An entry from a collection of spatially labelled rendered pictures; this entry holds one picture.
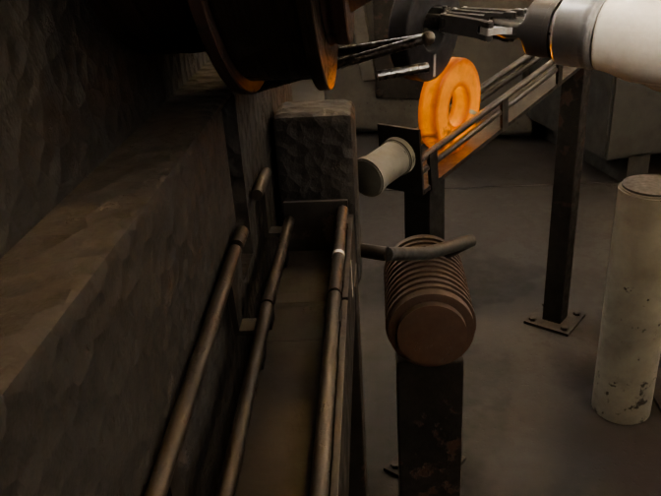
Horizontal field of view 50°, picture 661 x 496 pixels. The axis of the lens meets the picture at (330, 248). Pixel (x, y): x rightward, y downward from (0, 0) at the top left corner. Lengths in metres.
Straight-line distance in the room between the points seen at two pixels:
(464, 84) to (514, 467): 0.76
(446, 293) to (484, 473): 0.58
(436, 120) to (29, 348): 0.91
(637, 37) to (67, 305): 0.76
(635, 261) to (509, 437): 0.45
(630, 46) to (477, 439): 0.90
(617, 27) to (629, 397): 0.88
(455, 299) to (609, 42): 0.38
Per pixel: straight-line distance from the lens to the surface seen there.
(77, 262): 0.36
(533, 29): 1.00
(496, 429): 1.59
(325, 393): 0.52
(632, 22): 0.95
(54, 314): 0.32
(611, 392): 1.61
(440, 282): 1.02
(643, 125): 2.87
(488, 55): 3.31
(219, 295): 0.55
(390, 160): 1.03
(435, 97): 1.13
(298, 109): 0.88
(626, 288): 1.48
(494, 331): 1.90
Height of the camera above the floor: 1.02
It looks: 26 degrees down
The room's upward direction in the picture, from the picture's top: 4 degrees counter-clockwise
